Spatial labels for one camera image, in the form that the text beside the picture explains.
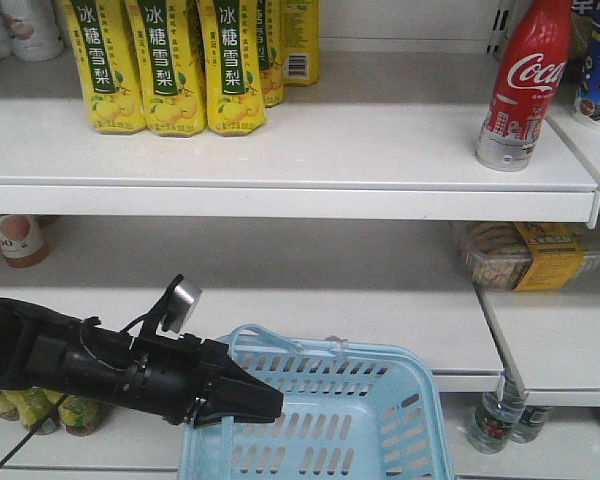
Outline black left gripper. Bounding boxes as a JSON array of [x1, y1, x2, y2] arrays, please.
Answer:
[[112, 334, 284, 428]]

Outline light blue plastic basket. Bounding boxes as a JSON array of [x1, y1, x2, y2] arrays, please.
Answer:
[[177, 324, 454, 479]]

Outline red aluminium coke bottle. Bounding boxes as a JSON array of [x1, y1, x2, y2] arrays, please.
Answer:
[[475, 0, 572, 172]]

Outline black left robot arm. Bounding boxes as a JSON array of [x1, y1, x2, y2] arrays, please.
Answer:
[[0, 298, 283, 427]]

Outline yellow lemon tea bottle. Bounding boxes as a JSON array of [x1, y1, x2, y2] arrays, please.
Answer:
[[59, 396, 100, 437], [4, 387, 59, 435], [0, 390, 19, 421]]

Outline white metal shelf unit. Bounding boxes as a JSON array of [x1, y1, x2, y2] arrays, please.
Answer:
[[0, 1, 600, 479]]

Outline orange juice glass bottle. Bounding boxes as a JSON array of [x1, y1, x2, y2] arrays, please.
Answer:
[[0, 214, 50, 268]]

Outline clear water bottle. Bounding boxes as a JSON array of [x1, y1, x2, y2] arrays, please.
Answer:
[[467, 373, 525, 454]]

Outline yellow pear drink bottle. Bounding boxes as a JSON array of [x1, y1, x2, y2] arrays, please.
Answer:
[[197, 0, 267, 136], [125, 0, 207, 138], [60, 0, 146, 134]]

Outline clear cookie tray box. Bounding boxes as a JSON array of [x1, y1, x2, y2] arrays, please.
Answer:
[[452, 221, 600, 291]]

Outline white peach drink bottle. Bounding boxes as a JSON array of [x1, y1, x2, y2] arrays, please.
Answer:
[[0, 0, 64, 62]]

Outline blue cookie cup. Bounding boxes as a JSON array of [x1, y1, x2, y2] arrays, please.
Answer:
[[573, 0, 600, 132]]

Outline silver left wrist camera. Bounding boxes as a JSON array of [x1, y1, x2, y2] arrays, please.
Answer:
[[154, 274, 203, 333]]

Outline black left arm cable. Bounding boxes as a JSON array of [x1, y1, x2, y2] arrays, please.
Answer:
[[0, 394, 76, 476]]

